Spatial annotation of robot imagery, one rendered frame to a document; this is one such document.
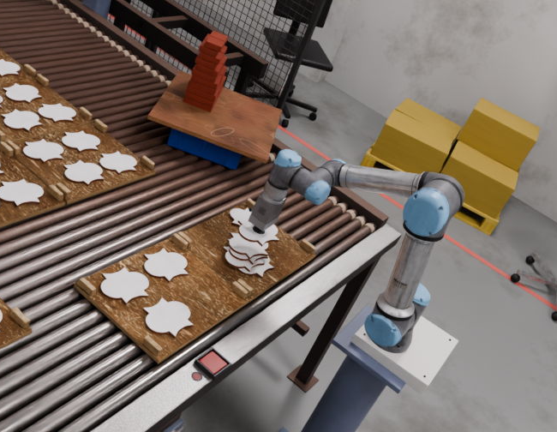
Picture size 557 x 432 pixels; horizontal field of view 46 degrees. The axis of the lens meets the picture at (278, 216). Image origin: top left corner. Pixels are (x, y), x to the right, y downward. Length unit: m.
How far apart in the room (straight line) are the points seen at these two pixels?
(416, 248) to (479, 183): 3.30
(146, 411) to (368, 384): 0.86
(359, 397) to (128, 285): 0.90
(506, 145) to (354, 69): 1.76
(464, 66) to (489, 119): 0.81
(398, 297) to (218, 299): 0.55
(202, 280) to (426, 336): 0.80
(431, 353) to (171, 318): 0.89
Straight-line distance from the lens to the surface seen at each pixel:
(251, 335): 2.02
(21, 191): 2.25
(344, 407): 2.42
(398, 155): 5.15
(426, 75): 6.12
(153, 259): 2.10
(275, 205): 2.06
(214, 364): 1.88
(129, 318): 1.91
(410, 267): 1.89
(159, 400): 1.78
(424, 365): 2.25
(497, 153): 5.42
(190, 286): 2.06
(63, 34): 3.44
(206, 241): 2.25
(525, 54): 5.87
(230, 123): 2.78
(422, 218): 1.78
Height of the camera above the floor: 2.30
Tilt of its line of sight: 33 degrees down
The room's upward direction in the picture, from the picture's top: 24 degrees clockwise
